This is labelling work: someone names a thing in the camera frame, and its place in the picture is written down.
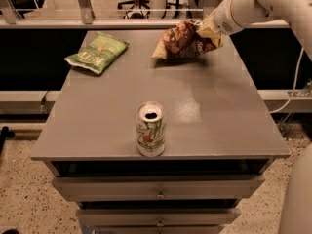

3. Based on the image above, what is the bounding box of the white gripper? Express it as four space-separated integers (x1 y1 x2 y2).
196 0 241 39

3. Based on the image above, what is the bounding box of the brown chip bag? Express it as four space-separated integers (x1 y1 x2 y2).
152 19 223 59

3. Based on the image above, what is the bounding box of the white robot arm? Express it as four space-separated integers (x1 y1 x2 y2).
198 0 312 234

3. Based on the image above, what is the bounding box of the white green 7up can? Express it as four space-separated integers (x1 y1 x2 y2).
136 101 167 157

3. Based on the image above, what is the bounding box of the green chip bag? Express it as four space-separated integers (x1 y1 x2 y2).
65 32 129 75

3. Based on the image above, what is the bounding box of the black office chair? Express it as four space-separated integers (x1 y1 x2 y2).
117 0 150 19

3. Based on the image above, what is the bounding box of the grey drawer cabinet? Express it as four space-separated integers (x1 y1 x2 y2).
31 30 289 234

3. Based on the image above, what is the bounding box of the lower grey drawer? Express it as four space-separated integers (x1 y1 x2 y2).
77 208 241 227

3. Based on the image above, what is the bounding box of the grey drawer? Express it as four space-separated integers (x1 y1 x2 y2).
52 175 265 202
77 208 241 227

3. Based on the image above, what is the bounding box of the upper grey drawer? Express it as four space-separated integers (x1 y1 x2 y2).
52 175 265 202

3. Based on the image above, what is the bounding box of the white cable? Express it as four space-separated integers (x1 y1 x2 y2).
268 46 305 115

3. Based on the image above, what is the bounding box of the black cable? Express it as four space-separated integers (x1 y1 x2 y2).
40 90 53 115

